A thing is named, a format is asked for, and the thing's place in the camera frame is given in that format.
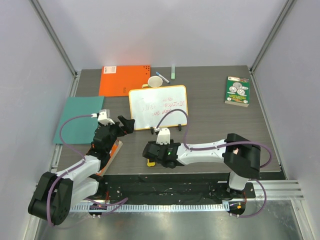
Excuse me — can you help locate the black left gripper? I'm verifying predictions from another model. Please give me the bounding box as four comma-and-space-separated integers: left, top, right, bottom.
99, 115, 134, 153

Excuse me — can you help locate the yellow whiteboard eraser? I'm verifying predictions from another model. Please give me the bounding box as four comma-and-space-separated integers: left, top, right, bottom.
146, 159, 156, 167

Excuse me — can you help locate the yellow-framed whiteboard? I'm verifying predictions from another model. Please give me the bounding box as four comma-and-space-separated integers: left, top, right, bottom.
128, 85, 188, 131

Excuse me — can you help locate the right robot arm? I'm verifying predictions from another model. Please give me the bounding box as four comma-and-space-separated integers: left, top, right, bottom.
142, 133, 261, 198

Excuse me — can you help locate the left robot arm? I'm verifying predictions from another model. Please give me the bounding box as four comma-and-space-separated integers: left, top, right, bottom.
27, 109, 135, 226

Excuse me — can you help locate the blue whiteboard marker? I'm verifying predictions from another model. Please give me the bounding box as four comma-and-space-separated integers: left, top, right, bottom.
156, 72, 171, 84

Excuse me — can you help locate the orange paperback book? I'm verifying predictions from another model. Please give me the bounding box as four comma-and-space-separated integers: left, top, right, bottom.
96, 140, 123, 176

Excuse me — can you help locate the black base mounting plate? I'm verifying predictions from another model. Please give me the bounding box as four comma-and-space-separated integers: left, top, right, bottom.
88, 173, 256, 204

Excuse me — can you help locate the orange folder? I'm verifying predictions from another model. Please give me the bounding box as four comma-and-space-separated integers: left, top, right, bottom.
98, 65, 151, 97

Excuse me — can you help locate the teal folder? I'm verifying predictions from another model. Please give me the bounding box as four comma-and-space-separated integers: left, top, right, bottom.
53, 96, 104, 145

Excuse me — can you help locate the cream paper cup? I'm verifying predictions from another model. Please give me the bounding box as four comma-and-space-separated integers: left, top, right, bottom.
141, 75, 163, 88

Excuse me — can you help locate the green highlighter pen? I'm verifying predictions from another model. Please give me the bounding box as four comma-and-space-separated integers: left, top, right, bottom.
170, 65, 176, 80

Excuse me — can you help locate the green paperback book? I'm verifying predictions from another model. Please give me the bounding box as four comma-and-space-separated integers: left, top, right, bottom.
224, 76, 250, 107

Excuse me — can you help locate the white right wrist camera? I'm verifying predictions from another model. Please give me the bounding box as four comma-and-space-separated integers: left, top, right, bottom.
156, 127, 171, 145

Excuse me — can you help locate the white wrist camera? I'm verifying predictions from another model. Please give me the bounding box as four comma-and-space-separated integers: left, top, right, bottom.
156, 127, 171, 145
97, 109, 115, 126

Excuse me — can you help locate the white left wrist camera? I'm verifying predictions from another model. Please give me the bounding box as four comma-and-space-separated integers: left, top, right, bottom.
97, 109, 115, 126

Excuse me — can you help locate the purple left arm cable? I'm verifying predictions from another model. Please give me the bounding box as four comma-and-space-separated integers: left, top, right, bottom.
46, 113, 129, 227

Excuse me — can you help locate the perforated metal rail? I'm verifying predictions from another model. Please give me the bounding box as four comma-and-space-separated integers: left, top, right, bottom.
70, 202, 230, 213

